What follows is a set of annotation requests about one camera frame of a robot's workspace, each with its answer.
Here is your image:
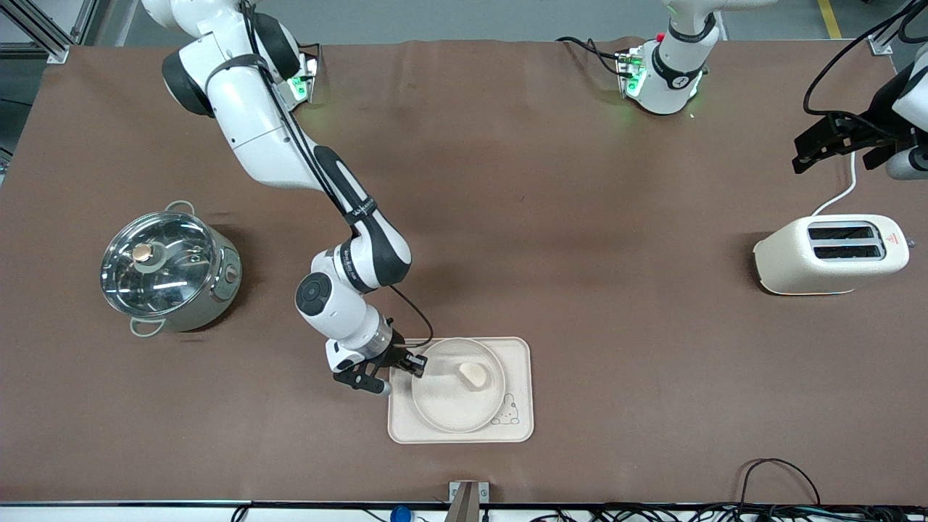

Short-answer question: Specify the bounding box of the black left base cable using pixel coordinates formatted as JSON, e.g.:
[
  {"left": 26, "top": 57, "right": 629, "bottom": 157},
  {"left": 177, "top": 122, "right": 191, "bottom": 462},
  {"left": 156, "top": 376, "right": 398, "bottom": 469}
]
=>
[{"left": 556, "top": 36, "right": 626, "bottom": 78}]

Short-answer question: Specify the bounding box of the white two-slot toaster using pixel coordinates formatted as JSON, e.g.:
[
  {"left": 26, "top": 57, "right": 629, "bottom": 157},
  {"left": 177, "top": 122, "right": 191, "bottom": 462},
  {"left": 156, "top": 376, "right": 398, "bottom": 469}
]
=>
[{"left": 753, "top": 214, "right": 918, "bottom": 296}]

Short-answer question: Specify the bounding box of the black tangled cable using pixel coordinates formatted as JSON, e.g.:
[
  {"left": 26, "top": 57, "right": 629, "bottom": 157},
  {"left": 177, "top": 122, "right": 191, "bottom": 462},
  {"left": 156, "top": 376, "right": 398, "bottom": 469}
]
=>
[{"left": 528, "top": 503, "right": 928, "bottom": 522}]

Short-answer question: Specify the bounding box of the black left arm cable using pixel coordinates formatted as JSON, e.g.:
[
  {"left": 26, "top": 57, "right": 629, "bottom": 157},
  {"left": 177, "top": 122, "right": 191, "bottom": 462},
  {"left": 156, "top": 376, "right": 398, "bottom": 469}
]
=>
[{"left": 803, "top": 0, "right": 928, "bottom": 146}]

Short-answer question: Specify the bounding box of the glass pot lid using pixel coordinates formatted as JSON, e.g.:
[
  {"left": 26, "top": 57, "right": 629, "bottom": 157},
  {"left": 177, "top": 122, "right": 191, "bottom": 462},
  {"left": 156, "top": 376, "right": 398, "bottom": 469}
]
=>
[{"left": 100, "top": 212, "right": 218, "bottom": 318}]

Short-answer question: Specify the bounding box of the brown table cover mat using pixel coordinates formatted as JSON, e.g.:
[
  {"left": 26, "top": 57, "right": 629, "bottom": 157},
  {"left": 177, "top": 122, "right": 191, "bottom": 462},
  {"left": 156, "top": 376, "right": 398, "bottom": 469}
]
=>
[{"left": 0, "top": 38, "right": 928, "bottom": 506}]

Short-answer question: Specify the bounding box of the cream tray with rabbit print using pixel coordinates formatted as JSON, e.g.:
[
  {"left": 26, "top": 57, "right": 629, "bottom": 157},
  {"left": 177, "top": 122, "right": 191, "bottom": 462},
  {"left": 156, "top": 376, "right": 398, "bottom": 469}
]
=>
[{"left": 388, "top": 337, "right": 534, "bottom": 444}]

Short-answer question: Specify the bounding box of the black looped cable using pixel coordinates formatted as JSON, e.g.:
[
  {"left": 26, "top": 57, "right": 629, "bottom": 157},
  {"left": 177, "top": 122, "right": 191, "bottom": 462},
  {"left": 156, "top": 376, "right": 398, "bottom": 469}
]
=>
[{"left": 738, "top": 457, "right": 821, "bottom": 508}]

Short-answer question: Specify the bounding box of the white toaster power cable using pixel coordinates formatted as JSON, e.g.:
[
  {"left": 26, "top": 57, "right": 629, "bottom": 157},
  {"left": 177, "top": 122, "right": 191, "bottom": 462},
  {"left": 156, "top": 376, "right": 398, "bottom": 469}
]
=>
[{"left": 811, "top": 151, "right": 858, "bottom": 217}]

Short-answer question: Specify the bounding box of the grey metal mount bracket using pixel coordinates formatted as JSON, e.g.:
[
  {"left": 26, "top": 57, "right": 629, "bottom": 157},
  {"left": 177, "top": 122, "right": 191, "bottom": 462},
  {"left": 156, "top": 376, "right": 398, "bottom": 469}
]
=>
[{"left": 449, "top": 481, "right": 489, "bottom": 522}]

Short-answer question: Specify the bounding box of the cream round plate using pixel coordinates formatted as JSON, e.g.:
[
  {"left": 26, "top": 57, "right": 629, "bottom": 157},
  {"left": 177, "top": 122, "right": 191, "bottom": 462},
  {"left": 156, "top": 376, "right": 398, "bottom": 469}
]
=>
[{"left": 411, "top": 338, "right": 506, "bottom": 434}]

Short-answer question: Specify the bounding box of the steel electric cooking pot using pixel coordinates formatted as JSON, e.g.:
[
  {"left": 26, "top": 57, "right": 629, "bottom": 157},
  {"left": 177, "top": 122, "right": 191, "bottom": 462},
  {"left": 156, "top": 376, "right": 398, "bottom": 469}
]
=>
[{"left": 100, "top": 201, "right": 244, "bottom": 338}]

